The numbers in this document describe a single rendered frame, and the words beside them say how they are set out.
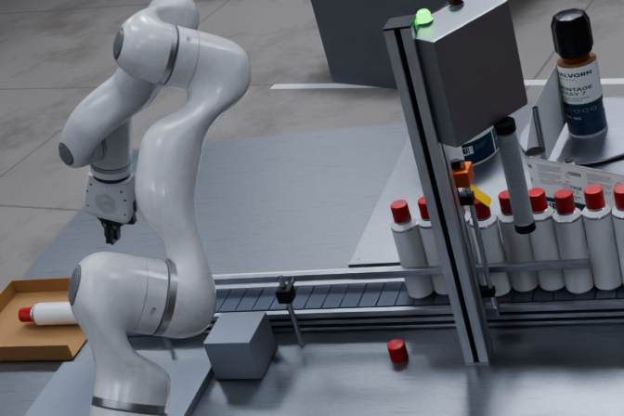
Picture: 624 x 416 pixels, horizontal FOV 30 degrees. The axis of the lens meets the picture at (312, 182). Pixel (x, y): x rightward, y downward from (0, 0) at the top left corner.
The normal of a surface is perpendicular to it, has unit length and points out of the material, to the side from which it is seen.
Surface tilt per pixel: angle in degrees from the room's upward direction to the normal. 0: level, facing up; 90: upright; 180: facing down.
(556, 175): 90
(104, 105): 54
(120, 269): 43
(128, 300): 75
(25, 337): 0
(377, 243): 0
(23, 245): 0
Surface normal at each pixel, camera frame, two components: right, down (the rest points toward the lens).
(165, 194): 0.07, -0.01
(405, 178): -0.25, -0.86
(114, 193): -0.23, 0.49
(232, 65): 0.43, -0.09
